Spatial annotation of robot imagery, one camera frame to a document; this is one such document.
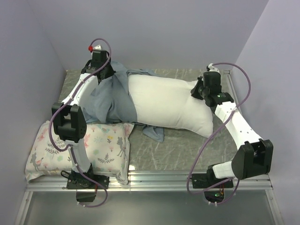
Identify aluminium right side rail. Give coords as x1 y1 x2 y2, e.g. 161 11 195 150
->
224 70 247 122

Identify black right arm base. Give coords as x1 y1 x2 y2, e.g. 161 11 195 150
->
191 172 233 204

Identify aluminium frame rail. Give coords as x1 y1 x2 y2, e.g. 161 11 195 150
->
25 171 273 192

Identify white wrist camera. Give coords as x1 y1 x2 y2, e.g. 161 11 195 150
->
88 45 102 52
206 63 220 73

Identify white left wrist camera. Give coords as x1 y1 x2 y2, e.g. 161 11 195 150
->
88 45 102 52

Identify white pillow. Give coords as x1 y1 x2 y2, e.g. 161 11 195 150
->
128 75 213 138

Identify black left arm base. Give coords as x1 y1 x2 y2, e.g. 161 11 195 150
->
60 169 109 203

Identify blue-grey pillowcase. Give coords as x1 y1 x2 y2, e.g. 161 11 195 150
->
82 61 164 143

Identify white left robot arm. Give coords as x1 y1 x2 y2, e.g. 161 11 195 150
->
48 46 114 188

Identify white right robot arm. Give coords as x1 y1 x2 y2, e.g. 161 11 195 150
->
191 71 273 188

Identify floral patterned pillow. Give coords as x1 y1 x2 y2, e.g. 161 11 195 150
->
25 121 134 185

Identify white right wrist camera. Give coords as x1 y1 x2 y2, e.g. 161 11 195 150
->
206 63 220 73

